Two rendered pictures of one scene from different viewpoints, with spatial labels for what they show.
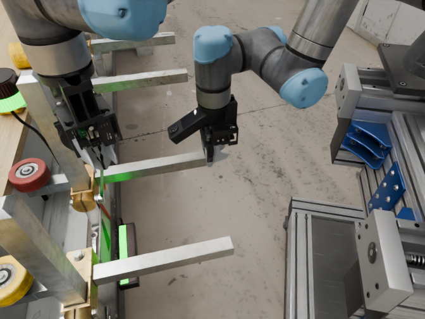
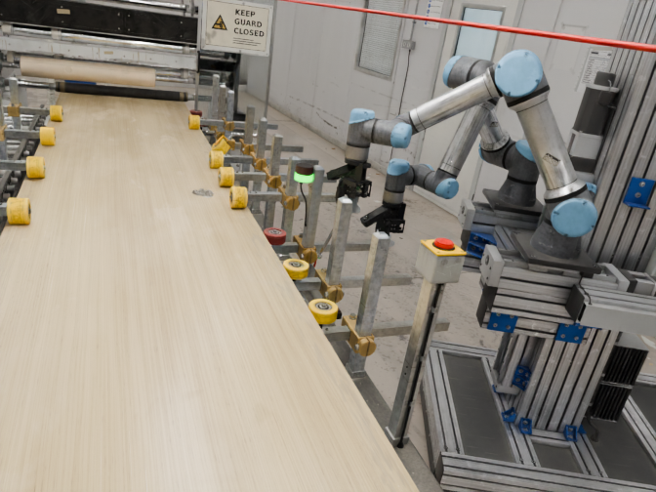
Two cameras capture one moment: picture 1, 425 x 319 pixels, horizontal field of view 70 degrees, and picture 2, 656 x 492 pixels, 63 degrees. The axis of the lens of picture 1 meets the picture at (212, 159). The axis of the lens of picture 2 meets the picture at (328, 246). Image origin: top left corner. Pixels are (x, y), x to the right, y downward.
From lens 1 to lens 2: 1.40 m
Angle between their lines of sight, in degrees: 25
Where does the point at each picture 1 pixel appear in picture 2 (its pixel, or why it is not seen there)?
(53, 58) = (362, 153)
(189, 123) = (377, 213)
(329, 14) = (458, 154)
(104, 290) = not seen: hidden behind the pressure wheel
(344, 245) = (475, 373)
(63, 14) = (382, 137)
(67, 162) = (312, 223)
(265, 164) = not seen: hidden behind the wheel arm
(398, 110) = (498, 225)
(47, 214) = not seen: hidden behind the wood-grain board
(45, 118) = (317, 190)
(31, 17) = (362, 138)
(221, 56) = (404, 172)
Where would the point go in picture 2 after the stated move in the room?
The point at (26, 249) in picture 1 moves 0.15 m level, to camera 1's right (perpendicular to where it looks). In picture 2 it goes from (345, 224) to (393, 228)
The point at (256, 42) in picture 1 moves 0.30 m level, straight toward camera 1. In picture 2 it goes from (420, 169) to (432, 194)
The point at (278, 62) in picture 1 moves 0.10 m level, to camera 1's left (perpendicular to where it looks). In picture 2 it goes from (434, 176) to (407, 173)
